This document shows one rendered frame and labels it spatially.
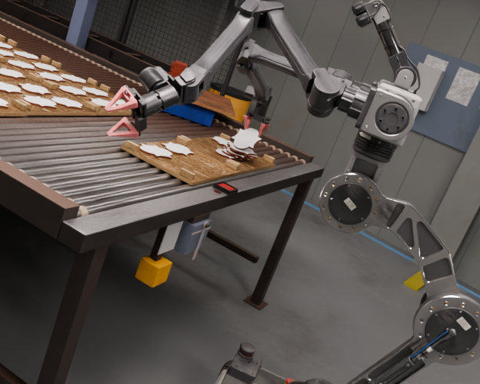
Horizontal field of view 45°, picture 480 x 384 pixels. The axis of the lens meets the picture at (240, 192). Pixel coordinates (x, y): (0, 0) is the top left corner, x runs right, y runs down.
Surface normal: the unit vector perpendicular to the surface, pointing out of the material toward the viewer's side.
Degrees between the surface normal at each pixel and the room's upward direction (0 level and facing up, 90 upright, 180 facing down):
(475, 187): 90
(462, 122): 90
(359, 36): 90
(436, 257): 90
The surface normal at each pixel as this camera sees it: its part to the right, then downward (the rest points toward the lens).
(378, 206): -0.23, 0.21
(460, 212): -0.53, 0.07
